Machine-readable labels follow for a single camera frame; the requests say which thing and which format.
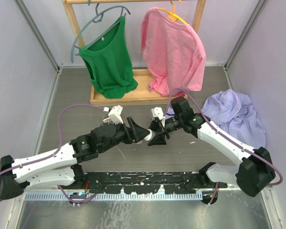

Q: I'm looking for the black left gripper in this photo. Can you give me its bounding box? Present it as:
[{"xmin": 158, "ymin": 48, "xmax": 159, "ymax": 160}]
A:
[{"xmin": 100, "ymin": 117, "xmax": 150, "ymax": 153}]

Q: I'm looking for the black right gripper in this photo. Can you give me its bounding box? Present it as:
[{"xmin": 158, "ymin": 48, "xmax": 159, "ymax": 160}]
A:
[{"xmin": 148, "ymin": 115, "xmax": 183, "ymax": 146}]

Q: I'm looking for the white capped pill bottle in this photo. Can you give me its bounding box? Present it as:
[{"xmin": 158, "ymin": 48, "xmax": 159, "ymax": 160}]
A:
[{"xmin": 144, "ymin": 129, "xmax": 156, "ymax": 141}]

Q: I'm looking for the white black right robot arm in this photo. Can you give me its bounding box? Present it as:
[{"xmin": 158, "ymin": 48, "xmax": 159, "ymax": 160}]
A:
[{"xmin": 145, "ymin": 97, "xmax": 276, "ymax": 197}]

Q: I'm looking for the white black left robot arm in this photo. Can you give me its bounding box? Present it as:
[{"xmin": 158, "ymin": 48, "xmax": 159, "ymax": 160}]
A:
[{"xmin": 0, "ymin": 117, "xmax": 152, "ymax": 200}]

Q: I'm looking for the clear bottle of yellow capsules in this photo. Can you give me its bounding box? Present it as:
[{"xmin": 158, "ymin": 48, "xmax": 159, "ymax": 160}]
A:
[{"xmin": 103, "ymin": 117, "xmax": 112, "ymax": 123}]

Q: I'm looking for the wooden clothes rack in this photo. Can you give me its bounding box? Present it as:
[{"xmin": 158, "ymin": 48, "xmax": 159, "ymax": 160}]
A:
[{"xmin": 61, "ymin": 0, "xmax": 207, "ymax": 107}]

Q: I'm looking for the lavender crumpled cloth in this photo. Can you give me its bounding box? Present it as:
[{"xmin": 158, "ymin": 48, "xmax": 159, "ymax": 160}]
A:
[{"xmin": 165, "ymin": 88, "xmax": 267, "ymax": 148}]

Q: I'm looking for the pink t-shirt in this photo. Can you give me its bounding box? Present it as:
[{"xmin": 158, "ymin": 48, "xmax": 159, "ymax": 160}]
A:
[{"xmin": 140, "ymin": 7, "xmax": 206, "ymax": 96}]

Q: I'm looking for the green t-shirt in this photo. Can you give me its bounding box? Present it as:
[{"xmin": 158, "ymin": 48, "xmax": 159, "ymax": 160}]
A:
[{"xmin": 79, "ymin": 16, "xmax": 138, "ymax": 99}]

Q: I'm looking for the yellow clothes hanger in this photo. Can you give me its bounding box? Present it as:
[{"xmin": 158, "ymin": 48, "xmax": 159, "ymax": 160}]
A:
[{"xmin": 157, "ymin": 0, "xmax": 187, "ymax": 24}]

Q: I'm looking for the grey-blue clothes hanger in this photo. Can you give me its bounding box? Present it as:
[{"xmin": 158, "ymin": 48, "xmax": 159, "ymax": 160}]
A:
[{"xmin": 63, "ymin": 0, "xmax": 133, "ymax": 64}]

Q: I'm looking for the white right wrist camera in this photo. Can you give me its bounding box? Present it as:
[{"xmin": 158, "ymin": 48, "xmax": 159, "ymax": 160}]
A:
[{"xmin": 151, "ymin": 107, "xmax": 165, "ymax": 120}]

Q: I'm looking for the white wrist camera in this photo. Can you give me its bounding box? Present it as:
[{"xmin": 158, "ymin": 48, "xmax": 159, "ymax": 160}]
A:
[
  {"xmin": 103, "ymin": 105, "xmax": 124, "ymax": 125},
  {"xmin": 151, "ymin": 107, "xmax": 165, "ymax": 120}
]

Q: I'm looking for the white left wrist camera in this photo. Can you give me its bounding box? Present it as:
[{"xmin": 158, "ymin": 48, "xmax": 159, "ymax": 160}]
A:
[{"xmin": 103, "ymin": 105, "xmax": 124, "ymax": 125}]

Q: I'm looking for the aluminium frame rail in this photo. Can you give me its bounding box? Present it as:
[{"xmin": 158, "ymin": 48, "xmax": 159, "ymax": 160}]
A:
[{"xmin": 13, "ymin": 171, "xmax": 274, "ymax": 191}]

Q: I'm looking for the white slotted cable duct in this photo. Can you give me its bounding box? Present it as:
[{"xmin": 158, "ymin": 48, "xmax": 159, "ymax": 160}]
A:
[{"xmin": 24, "ymin": 190, "xmax": 203, "ymax": 201}]

